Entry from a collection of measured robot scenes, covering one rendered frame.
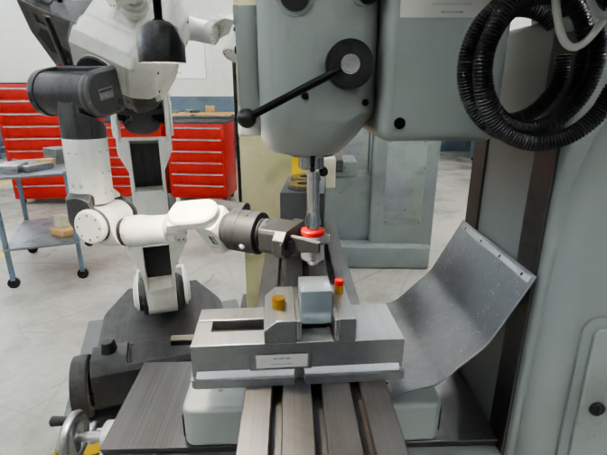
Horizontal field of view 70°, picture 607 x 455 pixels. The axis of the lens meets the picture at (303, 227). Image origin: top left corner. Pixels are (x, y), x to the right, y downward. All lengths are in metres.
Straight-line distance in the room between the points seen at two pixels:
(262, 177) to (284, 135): 1.86
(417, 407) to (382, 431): 0.24
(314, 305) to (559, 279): 0.40
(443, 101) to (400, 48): 0.10
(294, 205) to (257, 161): 1.41
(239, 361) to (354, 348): 0.19
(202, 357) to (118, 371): 0.82
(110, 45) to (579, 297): 1.01
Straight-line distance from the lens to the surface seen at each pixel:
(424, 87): 0.71
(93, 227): 1.03
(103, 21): 1.11
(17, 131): 6.23
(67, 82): 1.03
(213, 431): 0.92
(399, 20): 0.70
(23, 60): 11.26
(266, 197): 2.60
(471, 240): 1.01
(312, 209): 0.82
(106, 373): 1.53
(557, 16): 0.62
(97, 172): 1.04
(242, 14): 0.79
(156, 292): 1.63
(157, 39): 0.73
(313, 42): 0.70
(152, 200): 1.44
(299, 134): 0.72
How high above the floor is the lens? 1.43
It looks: 18 degrees down
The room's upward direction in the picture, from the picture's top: straight up
